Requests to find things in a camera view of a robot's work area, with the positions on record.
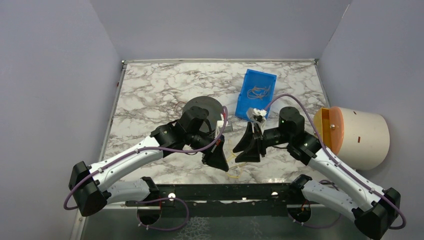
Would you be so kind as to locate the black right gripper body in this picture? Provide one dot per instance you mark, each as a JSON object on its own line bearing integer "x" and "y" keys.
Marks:
{"x": 260, "y": 142}

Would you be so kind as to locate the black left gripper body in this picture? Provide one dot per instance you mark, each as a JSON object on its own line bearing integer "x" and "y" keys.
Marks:
{"x": 214, "y": 149}

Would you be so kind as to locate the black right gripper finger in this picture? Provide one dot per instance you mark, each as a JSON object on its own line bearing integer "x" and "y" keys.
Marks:
{"x": 248, "y": 152}
{"x": 247, "y": 141}

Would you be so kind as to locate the grey perforated cable spool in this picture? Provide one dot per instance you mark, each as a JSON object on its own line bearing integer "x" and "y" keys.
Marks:
{"x": 213, "y": 106}

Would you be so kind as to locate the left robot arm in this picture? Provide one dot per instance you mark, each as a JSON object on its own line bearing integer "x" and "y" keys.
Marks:
{"x": 94, "y": 186}

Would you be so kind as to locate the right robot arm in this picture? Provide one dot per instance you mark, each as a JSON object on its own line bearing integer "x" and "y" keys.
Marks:
{"x": 372, "y": 208}

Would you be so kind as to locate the blue plastic bin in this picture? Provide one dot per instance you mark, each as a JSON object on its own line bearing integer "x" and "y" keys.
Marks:
{"x": 256, "y": 92}

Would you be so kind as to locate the yellow and cream cylinder fixture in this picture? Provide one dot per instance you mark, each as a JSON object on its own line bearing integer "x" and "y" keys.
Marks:
{"x": 360, "y": 139}

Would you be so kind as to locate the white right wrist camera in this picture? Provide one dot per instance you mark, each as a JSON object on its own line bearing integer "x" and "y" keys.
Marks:
{"x": 257, "y": 116}

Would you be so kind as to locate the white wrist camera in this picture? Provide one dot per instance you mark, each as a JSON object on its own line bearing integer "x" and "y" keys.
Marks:
{"x": 257, "y": 116}
{"x": 221, "y": 128}

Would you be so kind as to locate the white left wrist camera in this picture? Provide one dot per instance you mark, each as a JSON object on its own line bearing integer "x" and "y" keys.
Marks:
{"x": 221, "y": 128}

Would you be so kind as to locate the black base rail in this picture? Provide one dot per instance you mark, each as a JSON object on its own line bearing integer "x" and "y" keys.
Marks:
{"x": 222, "y": 200}

